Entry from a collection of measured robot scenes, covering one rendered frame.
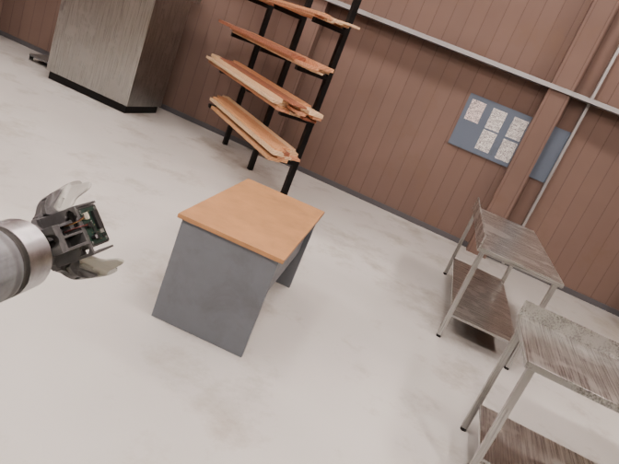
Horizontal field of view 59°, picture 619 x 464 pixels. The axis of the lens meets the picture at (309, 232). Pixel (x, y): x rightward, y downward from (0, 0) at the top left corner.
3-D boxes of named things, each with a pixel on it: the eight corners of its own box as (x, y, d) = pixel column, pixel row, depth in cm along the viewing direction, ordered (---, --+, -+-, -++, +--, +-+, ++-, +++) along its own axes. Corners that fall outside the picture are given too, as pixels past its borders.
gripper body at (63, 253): (117, 247, 79) (68, 269, 68) (67, 264, 81) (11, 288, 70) (96, 197, 78) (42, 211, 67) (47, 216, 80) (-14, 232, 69)
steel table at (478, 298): (497, 296, 664) (538, 223, 633) (512, 374, 475) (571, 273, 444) (440, 271, 675) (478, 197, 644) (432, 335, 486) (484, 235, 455)
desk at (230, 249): (294, 286, 471) (324, 212, 449) (244, 361, 342) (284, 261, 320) (221, 254, 477) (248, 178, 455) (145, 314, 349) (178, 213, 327)
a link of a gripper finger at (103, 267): (141, 277, 86) (103, 257, 78) (110, 288, 88) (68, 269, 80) (140, 260, 88) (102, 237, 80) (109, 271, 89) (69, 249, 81)
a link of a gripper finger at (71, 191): (105, 173, 86) (92, 214, 79) (73, 185, 87) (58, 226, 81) (92, 158, 84) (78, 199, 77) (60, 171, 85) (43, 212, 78)
